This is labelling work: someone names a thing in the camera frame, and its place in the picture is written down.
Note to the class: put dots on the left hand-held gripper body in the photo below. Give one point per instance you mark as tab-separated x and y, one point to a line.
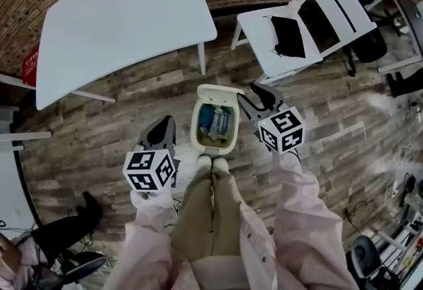
145	166

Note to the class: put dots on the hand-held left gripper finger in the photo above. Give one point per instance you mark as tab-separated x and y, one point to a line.
171	136
155	131

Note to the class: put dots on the red fire equipment box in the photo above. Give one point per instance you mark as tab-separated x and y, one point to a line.
31	67

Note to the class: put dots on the person's left shoe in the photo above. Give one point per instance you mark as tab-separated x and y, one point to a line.
204	162

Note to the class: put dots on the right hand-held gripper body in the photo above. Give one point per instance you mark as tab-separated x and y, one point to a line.
281	130

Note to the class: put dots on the person's shoe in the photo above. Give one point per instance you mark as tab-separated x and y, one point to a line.
204	162
220	164

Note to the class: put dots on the grey plastic packaging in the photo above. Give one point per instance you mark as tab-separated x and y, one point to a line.
219	123

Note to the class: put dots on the white pedal trash bin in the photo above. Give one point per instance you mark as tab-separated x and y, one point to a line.
195	130

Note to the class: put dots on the person's right leg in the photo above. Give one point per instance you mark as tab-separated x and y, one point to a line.
226	209

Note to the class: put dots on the white desk with black edge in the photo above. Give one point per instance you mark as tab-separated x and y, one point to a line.
13	189

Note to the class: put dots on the black face mask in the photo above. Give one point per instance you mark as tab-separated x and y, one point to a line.
289	37

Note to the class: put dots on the person's right forearm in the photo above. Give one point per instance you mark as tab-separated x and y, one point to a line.
304	216

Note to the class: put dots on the white wooden chair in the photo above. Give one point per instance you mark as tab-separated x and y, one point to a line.
264	47

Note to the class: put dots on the white plastic bin lid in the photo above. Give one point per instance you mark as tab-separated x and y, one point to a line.
218	94

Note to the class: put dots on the white metal shelf rack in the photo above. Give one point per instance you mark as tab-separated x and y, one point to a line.
403	242

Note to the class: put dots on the person's striped shirt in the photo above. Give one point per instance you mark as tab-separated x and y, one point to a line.
256	242

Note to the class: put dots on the dark table with white legs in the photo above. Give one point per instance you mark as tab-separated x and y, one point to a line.
409	18

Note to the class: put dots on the grey office chair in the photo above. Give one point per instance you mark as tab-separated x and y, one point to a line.
363	255

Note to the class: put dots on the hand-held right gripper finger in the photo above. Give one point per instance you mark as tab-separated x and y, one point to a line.
251	110
267	97

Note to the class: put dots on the person's left leg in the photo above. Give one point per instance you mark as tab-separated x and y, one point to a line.
195	209

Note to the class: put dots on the black stool seat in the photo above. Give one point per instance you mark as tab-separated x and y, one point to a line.
86	265

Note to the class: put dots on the person's left forearm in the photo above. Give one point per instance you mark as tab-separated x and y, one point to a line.
148	249

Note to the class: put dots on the person's leg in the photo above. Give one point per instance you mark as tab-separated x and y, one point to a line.
195	209
226	209

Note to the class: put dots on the person's right shoe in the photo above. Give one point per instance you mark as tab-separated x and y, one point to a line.
220	164

